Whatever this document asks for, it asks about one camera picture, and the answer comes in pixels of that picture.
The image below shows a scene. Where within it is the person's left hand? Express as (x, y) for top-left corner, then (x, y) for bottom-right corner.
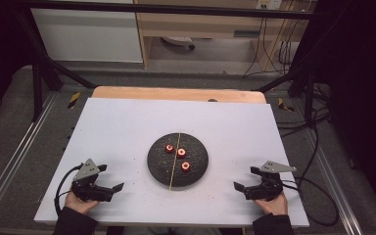
(64, 190), (101, 215)

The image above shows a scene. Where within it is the round black speckled plate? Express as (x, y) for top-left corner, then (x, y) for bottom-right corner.
(147, 131), (210, 188)

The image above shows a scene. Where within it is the grey object under shelf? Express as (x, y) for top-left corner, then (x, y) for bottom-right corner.
(161, 35), (197, 51)

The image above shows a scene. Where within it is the white wall socket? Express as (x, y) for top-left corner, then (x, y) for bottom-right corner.
(256, 0), (284, 11)

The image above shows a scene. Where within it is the thin wooden skewer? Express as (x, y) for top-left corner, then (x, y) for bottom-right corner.
(168, 131), (182, 192)

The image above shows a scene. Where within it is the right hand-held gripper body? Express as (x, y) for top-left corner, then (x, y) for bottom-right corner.
(244, 160), (298, 202)

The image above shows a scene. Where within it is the aluminium rail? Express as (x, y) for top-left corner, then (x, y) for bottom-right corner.
(305, 128), (364, 235)
(0, 92), (59, 223)

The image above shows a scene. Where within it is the bundle of hanging black cables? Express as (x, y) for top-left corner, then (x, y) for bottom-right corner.
(242, 16), (303, 78)

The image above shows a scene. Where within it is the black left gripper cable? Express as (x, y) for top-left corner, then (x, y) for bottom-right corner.
(54, 164), (83, 217)

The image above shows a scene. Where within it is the light wooden shelf unit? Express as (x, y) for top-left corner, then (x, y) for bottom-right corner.
(133, 0), (309, 71)

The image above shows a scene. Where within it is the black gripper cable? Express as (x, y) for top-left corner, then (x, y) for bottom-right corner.
(281, 177), (340, 227)
(54, 164), (83, 217)

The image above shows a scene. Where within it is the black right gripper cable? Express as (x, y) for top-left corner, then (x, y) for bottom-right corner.
(281, 177), (340, 227)

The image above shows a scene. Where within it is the person's right hand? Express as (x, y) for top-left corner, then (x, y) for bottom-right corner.
(254, 192), (289, 216)

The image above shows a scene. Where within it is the yellow and black tape strip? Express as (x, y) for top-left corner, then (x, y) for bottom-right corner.
(67, 91), (82, 110)
(277, 97), (295, 113)

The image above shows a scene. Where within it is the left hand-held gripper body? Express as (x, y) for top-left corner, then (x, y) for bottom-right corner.
(70, 158), (116, 203)

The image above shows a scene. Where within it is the wooden table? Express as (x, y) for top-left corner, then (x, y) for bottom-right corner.
(91, 85), (267, 105)

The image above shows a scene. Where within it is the black metal frame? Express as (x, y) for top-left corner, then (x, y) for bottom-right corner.
(13, 0), (324, 122)

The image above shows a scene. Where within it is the white cabinet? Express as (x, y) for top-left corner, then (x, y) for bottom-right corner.
(30, 8), (144, 64)

